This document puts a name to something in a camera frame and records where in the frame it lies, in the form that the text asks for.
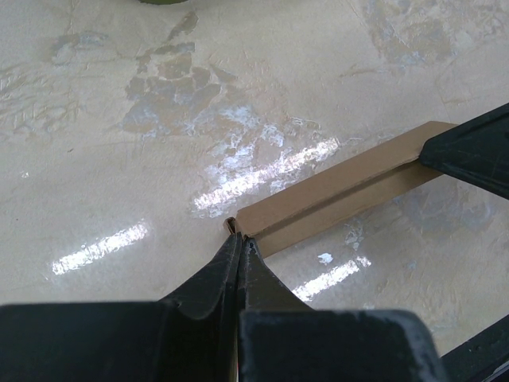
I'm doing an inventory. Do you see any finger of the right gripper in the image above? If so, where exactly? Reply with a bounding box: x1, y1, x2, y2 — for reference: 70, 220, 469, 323
419, 104, 509, 199

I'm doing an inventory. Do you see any brown cardboard paper box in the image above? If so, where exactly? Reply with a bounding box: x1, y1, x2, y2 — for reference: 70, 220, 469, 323
225, 121, 454, 257

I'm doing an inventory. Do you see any olive green plastic bin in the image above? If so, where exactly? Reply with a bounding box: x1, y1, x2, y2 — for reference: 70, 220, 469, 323
139, 0, 187, 6

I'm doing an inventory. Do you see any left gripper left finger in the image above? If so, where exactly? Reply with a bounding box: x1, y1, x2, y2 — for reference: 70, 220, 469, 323
1, 234, 243, 381

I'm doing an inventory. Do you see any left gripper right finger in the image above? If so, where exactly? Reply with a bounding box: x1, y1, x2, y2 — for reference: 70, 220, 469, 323
238, 239, 448, 381

